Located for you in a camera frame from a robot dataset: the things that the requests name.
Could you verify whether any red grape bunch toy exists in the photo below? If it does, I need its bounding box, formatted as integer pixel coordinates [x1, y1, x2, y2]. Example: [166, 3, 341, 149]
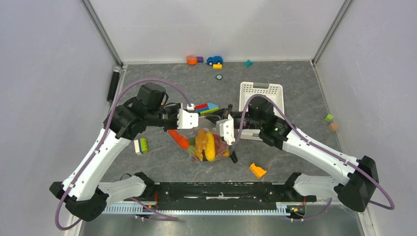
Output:
[213, 134, 228, 155]

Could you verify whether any orange carrot toy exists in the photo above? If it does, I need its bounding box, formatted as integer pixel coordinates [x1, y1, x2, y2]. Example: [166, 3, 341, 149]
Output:
[168, 130, 190, 149]

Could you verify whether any orange yellow fruit toy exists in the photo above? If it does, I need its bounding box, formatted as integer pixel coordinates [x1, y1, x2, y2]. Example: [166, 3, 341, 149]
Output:
[195, 129, 207, 161]

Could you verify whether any clear polka dot zip bag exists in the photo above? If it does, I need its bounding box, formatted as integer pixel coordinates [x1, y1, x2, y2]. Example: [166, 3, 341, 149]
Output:
[168, 112, 237, 163]

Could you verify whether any yellow corn toy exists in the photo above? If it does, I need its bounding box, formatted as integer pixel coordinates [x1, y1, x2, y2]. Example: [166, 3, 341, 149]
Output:
[204, 132, 216, 161]

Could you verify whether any orange red mango toy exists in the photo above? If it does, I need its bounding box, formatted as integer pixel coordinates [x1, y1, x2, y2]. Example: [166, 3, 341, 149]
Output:
[222, 149, 231, 157]

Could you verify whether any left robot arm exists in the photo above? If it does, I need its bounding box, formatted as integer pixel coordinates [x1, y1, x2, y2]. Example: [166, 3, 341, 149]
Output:
[49, 78, 191, 231]

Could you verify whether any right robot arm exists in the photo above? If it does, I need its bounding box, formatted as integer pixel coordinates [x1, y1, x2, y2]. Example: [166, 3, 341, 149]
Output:
[206, 95, 379, 212]

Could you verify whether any multicolour brick stack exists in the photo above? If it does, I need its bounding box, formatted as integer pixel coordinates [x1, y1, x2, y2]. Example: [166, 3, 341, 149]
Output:
[195, 103, 219, 116]

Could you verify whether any black microphone on table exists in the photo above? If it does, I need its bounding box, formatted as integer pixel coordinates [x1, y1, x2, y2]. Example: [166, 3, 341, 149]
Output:
[230, 151, 238, 163]

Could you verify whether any white perforated basket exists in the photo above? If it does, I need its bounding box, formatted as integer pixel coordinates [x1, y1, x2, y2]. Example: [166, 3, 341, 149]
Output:
[238, 82, 285, 141]

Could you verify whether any small white green brick stack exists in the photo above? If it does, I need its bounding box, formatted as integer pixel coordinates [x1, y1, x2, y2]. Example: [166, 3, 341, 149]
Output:
[133, 138, 149, 155]

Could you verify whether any yellow brick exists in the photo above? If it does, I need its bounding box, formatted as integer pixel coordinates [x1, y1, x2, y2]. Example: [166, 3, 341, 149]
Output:
[212, 64, 222, 70]

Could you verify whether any orange cheese wedge toy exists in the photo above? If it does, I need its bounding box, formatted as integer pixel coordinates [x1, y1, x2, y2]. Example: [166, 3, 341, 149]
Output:
[249, 163, 267, 179]

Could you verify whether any blue toy car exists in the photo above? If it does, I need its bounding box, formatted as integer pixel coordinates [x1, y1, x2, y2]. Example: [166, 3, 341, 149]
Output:
[206, 56, 223, 66]

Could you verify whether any teal block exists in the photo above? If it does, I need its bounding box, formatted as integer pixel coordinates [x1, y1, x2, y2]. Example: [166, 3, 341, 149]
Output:
[245, 60, 253, 67]

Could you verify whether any green cube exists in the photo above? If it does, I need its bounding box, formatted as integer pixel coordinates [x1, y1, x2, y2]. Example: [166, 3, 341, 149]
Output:
[325, 114, 334, 122]

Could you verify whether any tan wooden cube right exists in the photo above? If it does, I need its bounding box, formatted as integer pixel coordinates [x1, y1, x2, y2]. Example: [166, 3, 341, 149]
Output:
[328, 122, 339, 132]

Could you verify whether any black microphone at wall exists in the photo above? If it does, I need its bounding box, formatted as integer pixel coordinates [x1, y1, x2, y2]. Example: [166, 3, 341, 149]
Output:
[107, 65, 122, 102]

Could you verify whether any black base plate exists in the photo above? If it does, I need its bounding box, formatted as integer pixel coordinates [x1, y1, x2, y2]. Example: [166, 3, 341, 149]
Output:
[135, 172, 317, 210]

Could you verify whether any white toothed cable rail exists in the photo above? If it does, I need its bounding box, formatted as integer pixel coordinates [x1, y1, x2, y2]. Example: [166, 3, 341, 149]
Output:
[102, 203, 290, 216]

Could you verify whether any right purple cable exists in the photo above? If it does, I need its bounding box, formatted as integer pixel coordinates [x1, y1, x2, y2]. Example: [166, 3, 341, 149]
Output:
[233, 93, 395, 222]

